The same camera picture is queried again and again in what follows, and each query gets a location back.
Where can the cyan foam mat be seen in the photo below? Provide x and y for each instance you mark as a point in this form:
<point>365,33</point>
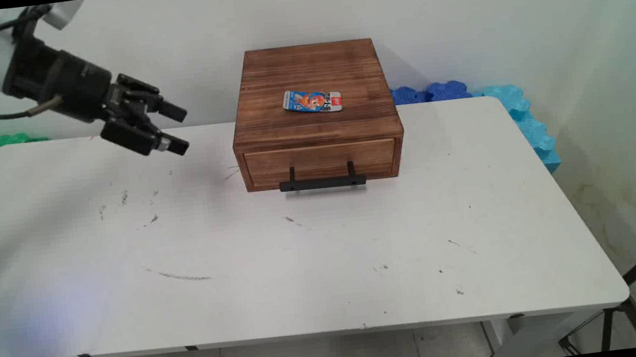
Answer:
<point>528,121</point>

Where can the white table leg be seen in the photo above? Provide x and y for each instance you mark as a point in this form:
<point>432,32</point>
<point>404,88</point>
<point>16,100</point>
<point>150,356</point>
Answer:
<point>524,337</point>

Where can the brown wooden drawer cabinet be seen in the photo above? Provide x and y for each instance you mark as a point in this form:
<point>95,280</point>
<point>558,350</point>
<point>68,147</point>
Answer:
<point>311,84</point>

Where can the blue cartoon snack packet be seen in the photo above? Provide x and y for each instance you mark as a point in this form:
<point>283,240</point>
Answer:
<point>313,101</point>

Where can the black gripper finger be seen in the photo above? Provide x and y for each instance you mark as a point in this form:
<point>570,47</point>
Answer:
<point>136,135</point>
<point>159,105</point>

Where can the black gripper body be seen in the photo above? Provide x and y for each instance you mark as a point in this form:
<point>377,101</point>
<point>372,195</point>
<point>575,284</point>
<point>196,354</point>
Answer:
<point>75,86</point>

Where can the dark blue foam mat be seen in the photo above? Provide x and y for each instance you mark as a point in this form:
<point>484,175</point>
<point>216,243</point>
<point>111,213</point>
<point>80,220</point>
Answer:
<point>430,93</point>

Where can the black tripod stand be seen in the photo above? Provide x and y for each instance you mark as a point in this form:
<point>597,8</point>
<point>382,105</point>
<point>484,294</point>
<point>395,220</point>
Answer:
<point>631,287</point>

